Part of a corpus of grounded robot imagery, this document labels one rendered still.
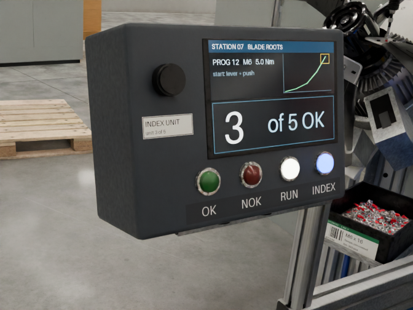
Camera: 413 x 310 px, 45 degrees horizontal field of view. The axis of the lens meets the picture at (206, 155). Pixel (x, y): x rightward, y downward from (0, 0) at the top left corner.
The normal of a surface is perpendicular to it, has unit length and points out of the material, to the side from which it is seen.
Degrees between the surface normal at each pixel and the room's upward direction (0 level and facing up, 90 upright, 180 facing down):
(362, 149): 77
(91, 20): 90
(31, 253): 0
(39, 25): 90
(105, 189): 90
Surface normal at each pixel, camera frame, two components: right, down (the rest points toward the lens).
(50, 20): 0.68, 0.31
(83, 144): 0.45, 0.31
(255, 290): 0.09, -0.94
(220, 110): 0.53, 0.08
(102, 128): -0.85, 0.11
